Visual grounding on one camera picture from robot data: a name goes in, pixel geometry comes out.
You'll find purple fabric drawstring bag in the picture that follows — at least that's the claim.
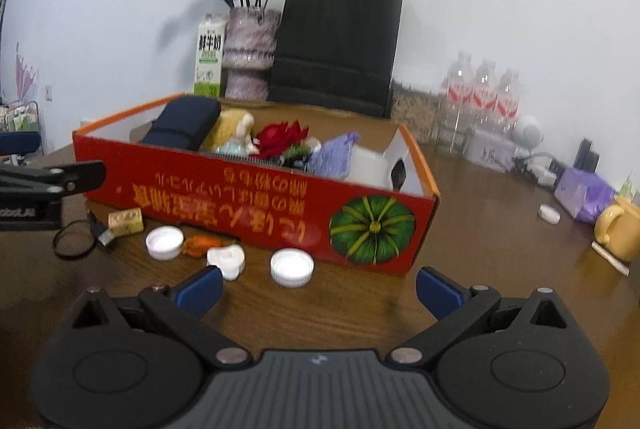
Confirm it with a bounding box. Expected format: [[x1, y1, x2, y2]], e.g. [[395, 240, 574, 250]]
[[307, 132, 360, 180]]

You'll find white power strip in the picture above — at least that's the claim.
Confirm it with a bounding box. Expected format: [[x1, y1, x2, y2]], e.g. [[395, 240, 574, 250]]
[[513, 158, 558, 189]]

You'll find black earphone cable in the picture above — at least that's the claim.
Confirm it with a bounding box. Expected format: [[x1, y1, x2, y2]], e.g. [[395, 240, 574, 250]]
[[51, 208, 116, 262]]

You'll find red cardboard box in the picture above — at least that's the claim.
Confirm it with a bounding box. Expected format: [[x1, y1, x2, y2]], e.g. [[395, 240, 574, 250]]
[[73, 97, 440, 274]]

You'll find metal wire shelf rack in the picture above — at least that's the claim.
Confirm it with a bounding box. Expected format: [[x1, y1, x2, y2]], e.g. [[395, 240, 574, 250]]
[[1, 101, 41, 136]]

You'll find empty drinking glass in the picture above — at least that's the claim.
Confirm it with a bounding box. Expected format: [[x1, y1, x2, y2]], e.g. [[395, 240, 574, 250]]
[[435, 108, 469, 155]]

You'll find water bottle left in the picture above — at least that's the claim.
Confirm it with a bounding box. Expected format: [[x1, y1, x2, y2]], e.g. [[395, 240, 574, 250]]
[[438, 51, 473, 126]]

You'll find water bottle middle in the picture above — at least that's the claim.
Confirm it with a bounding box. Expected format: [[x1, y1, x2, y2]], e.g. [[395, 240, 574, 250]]
[[471, 59, 497, 134]]

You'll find small white bottle cap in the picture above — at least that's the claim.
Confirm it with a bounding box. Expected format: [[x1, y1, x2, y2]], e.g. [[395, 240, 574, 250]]
[[270, 248, 314, 288]]

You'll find purple tissue pack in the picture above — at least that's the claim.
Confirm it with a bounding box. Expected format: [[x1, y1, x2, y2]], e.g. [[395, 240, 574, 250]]
[[554, 167, 615, 224]]

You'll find water bottle right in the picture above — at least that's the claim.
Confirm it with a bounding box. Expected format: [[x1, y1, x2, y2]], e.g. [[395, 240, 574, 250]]
[[495, 67, 521, 138]]

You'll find white round camera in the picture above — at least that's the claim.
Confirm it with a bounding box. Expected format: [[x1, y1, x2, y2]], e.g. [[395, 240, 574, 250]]
[[511, 115, 544, 151]]

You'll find white yellow plush sheep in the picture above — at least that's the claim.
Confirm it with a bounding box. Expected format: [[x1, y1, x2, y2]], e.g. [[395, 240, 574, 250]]
[[200, 108, 258, 154]]

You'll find purple ceramic vase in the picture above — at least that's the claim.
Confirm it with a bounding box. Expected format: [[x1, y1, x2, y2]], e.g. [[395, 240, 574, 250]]
[[222, 7, 281, 102]]

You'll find red artificial rose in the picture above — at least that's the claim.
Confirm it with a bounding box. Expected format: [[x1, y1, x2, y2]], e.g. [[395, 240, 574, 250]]
[[253, 120, 309, 160]]

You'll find green white milk carton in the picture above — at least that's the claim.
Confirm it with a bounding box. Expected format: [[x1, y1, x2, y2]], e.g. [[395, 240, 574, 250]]
[[193, 14, 228, 98]]

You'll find black paper shopping bag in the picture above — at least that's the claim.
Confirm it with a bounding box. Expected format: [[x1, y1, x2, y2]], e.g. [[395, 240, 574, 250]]
[[268, 0, 402, 118]]

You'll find clear jar with seeds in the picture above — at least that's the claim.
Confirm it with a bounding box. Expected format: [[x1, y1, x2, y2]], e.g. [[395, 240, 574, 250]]
[[390, 82, 442, 144]]

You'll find large white bottle cap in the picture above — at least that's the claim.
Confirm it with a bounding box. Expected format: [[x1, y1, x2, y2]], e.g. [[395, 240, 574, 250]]
[[145, 225, 184, 261]]

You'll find small white round lid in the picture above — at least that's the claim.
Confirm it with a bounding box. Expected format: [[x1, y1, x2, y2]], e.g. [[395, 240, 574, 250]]
[[537, 204, 561, 225]]

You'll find beige mahjong tile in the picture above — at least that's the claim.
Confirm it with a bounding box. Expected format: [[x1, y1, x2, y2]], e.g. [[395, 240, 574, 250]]
[[107, 208, 144, 237]]

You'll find white tin box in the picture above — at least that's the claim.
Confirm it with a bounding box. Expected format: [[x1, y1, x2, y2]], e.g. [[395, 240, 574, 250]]
[[462, 128, 516, 174]]

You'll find navy zippered pouch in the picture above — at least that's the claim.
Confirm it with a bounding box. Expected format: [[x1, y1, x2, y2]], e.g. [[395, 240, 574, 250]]
[[140, 94, 221, 152]]

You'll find yellow mug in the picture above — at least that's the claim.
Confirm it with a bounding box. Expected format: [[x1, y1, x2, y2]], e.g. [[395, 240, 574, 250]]
[[594, 196, 640, 263]]

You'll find clear plastic bag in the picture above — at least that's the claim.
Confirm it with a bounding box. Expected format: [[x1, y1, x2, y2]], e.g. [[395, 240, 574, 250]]
[[213, 140, 254, 157]]

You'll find water bottle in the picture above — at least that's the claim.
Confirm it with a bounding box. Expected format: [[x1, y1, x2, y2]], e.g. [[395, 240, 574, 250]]
[[438, 51, 473, 126], [471, 59, 497, 134], [495, 67, 521, 138]]

